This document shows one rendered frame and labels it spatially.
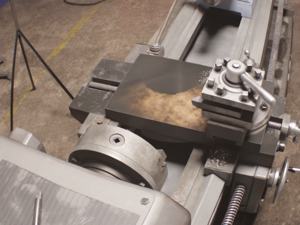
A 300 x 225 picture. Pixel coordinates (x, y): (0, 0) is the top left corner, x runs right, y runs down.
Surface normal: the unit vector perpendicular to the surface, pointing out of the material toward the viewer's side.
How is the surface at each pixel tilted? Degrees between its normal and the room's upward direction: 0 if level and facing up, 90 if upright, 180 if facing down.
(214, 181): 36
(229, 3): 90
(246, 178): 90
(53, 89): 0
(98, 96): 0
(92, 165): 14
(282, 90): 0
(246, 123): 90
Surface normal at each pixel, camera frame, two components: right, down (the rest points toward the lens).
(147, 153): 0.60, -0.36
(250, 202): -0.36, 0.69
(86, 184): -0.07, -0.70
